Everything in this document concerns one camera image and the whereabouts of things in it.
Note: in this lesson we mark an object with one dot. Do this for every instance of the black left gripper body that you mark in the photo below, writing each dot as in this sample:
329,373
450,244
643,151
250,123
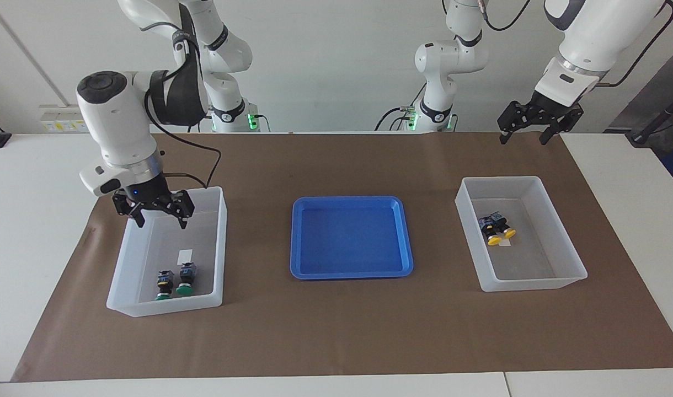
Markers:
546,110

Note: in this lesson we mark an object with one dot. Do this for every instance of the black stand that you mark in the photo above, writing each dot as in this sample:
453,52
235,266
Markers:
656,124

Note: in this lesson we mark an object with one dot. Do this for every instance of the white wall socket box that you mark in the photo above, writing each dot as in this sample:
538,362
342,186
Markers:
60,118

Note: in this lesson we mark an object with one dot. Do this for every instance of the green push button switch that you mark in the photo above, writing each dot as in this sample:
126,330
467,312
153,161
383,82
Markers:
186,278
164,282

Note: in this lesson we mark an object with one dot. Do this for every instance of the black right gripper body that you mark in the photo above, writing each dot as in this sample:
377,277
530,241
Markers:
149,194

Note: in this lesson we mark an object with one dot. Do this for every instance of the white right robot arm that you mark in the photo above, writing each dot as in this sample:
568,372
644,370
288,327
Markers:
113,127

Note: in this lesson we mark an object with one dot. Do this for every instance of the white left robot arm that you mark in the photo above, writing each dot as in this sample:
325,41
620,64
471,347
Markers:
585,33

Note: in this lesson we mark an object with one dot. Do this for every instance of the blue plastic tray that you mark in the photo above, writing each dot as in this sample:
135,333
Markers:
347,237

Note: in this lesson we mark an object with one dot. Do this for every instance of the brown paper table mat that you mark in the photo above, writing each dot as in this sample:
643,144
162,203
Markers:
342,331

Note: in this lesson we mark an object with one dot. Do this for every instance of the dark grey panel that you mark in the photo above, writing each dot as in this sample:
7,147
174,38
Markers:
645,94

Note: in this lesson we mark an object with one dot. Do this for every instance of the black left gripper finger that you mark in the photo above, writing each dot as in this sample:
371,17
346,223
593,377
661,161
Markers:
510,118
557,127

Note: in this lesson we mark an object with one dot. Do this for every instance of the white translucent plastic box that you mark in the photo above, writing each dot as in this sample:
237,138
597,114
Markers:
535,264
204,248

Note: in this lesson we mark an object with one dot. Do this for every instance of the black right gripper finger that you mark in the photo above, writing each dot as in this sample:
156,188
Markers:
183,203
126,207

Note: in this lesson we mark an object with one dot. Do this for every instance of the yellow push button switch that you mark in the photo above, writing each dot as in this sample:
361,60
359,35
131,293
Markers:
495,240
510,233

